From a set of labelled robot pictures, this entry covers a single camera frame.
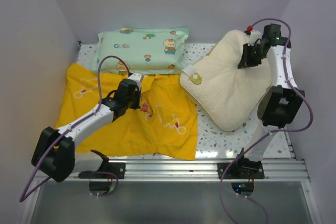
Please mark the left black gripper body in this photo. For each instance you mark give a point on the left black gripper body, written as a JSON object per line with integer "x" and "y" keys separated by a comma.
{"x": 133, "y": 102}

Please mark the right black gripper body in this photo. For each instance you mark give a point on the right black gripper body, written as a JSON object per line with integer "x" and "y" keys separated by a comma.
{"x": 253, "y": 55}

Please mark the cream yellow-edged pillow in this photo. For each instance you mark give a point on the cream yellow-edged pillow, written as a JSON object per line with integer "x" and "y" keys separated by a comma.
{"x": 226, "y": 93}

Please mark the yellow pillowcase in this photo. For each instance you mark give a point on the yellow pillowcase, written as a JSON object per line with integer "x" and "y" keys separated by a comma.
{"x": 166, "y": 122}

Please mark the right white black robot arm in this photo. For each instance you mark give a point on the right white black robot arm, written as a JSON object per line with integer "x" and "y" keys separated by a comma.
{"x": 279, "y": 105}

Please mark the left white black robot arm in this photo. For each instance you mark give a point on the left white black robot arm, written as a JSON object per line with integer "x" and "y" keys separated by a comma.
{"x": 55, "y": 153}

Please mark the green cartoon bear pillow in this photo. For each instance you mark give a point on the green cartoon bear pillow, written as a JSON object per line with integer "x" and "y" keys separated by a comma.
{"x": 148, "y": 51}

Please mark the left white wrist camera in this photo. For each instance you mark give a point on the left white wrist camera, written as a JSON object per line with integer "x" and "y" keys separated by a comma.
{"x": 137, "y": 78}

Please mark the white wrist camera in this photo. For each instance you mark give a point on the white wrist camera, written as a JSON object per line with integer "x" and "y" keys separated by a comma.
{"x": 137, "y": 78}
{"x": 253, "y": 35}

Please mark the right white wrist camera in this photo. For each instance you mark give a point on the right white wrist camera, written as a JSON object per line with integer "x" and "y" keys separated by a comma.
{"x": 253, "y": 35}

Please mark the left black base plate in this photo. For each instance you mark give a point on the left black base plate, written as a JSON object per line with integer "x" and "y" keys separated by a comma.
{"x": 118, "y": 169}

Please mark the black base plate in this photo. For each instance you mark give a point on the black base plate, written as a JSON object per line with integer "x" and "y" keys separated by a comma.
{"x": 118, "y": 169}
{"x": 241, "y": 171}

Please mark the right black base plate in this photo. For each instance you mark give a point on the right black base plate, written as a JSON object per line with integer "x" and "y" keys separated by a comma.
{"x": 241, "y": 171}

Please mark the aluminium mounting rail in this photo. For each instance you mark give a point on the aluminium mounting rail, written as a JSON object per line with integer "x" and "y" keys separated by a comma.
{"x": 204, "y": 170}

